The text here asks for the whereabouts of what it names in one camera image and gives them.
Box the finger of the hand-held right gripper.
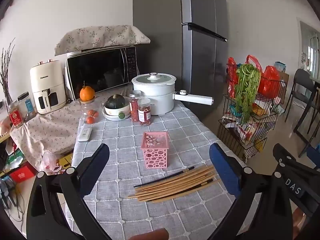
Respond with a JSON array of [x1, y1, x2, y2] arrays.
[[307, 146, 320, 169], [272, 143, 320, 180]]

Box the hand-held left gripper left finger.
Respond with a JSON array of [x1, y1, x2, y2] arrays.
[[26, 143, 110, 240]]

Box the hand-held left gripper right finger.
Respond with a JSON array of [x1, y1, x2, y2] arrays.
[[207, 143, 293, 240]]

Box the bunch of chopsticks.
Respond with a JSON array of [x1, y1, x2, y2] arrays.
[[127, 165, 221, 203]]

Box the pink perforated utensil holder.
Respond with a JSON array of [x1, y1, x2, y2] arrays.
[[141, 131, 169, 169]]

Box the white remote control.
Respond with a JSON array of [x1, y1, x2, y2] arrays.
[[78, 127, 93, 142]]

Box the pink plastic bag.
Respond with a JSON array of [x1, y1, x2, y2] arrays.
[[42, 151, 67, 174]]

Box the black dining table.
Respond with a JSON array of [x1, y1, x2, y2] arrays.
[[292, 76, 320, 158]]

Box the white plate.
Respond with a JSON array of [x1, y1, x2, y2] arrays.
[[102, 111, 132, 122]]

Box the clear jar with small oranges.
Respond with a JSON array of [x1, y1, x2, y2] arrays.
[[80, 99, 100, 125]]

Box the floral tablecloth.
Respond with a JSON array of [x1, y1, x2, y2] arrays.
[[10, 97, 105, 172]]

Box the white bowl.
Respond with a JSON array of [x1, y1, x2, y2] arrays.
[[104, 104, 130, 118]]

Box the green squash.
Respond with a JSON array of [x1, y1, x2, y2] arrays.
[[104, 94, 126, 109]]

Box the tall jar with red contents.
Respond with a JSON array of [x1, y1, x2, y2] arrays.
[[129, 90, 142, 122]]

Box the short jar with red label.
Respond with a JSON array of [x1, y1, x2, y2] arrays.
[[137, 98, 152, 126]]

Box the orange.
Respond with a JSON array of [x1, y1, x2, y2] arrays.
[[80, 85, 96, 101]]

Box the brown cardboard box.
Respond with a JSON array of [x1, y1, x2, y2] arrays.
[[277, 71, 290, 105]]

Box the black chair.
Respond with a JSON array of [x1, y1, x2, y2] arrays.
[[285, 69, 318, 130]]

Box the red box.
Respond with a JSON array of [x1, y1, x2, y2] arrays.
[[10, 165, 37, 183]]

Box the grey checked tablecloth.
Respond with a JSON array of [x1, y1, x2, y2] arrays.
[[62, 90, 263, 240]]

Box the red plastic bag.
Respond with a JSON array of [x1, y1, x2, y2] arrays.
[[227, 57, 238, 98], [246, 55, 282, 95]]

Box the green white bag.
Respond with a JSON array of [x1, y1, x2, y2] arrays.
[[5, 146, 24, 168]]

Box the glass jar with black lid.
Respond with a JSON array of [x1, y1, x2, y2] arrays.
[[17, 92, 37, 120]]

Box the white electric pot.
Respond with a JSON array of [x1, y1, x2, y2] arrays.
[[132, 72, 214, 116]]

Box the black microwave oven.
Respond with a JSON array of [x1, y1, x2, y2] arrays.
[[65, 46, 139, 100]]

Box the blue white box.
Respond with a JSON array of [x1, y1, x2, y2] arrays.
[[274, 61, 287, 73]]

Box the glass jar with red label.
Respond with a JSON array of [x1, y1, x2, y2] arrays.
[[7, 100, 24, 128]]

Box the cream air fryer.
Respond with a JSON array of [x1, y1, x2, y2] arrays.
[[30, 59, 67, 115]]

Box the glass door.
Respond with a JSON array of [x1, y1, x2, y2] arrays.
[[299, 21, 320, 80]]

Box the dried branches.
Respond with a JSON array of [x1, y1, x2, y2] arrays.
[[0, 39, 15, 105]]

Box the floral microwave cover cloth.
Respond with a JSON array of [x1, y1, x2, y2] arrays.
[[54, 25, 151, 56]]

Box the grey refrigerator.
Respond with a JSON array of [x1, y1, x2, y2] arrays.
[[132, 0, 229, 123]]

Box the black wire rack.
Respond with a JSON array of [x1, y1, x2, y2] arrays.
[[217, 64, 287, 162]]

